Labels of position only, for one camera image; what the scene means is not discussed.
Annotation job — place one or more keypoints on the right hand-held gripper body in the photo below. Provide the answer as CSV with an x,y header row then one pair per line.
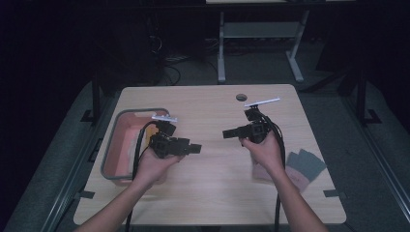
x,y
257,130

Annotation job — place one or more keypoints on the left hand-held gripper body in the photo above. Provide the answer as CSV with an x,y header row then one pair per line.
x,y
164,145

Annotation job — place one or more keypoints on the pink basin with grey rim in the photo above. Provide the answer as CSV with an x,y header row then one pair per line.
x,y
117,151

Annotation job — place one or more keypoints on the person's right hand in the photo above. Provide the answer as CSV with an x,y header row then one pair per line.
x,y
267,154

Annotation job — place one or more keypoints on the person's left hand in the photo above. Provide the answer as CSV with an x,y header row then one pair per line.
x,y
151,169

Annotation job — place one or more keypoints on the black metal stand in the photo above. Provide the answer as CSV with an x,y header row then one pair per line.
x,y
362,96
95,96

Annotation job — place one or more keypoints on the black tape strip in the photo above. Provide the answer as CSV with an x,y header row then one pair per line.
x,y
335,194
85,194

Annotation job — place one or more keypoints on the grey metal floor rail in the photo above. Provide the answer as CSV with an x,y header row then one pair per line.
x,y
380,161
71,180

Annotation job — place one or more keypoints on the grey metal desk frame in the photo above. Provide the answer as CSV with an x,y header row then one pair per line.
x,y
257,29

